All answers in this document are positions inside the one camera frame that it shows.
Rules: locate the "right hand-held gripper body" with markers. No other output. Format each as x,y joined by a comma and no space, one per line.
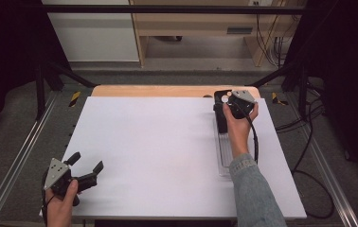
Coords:
241,105

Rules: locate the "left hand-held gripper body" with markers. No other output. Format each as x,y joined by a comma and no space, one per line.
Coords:
61,178

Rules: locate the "black phone case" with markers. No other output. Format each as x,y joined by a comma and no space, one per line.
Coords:
220,119

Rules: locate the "clear plastic box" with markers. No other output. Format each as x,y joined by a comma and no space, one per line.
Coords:
225,154

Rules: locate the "person's right hand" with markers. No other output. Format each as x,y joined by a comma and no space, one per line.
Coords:
238,132

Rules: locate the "person's left hand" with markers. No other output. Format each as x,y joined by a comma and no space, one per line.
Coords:
61,211

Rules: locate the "white table board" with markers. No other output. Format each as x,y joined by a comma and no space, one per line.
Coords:
155,157

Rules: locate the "black metal stand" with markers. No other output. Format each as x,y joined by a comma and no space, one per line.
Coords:
41,91
301,91

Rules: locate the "wooden desk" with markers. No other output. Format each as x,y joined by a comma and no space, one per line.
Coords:
196,25

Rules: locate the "white cabinet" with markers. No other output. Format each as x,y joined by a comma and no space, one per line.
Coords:
95,34

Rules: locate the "aluminium rail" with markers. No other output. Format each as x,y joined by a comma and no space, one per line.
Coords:
328,176
19,154

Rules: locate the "black frame bar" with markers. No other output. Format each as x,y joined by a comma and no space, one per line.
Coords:
167,9

